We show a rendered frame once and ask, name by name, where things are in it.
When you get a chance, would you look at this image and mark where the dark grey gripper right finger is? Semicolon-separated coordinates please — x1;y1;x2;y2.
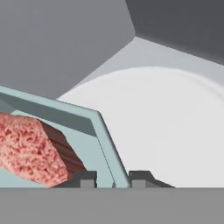
128;170;176;189

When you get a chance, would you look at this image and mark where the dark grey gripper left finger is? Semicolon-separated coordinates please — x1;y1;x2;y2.
52;170;98;189

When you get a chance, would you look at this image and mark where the white round microwave turntable plate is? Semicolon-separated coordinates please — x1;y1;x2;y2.
57;66;224;189

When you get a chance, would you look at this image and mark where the pink raw steak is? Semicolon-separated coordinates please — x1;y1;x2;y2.
0;112;88;188

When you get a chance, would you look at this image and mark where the grey microwave oven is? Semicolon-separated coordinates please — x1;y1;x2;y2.
0;0;224;102

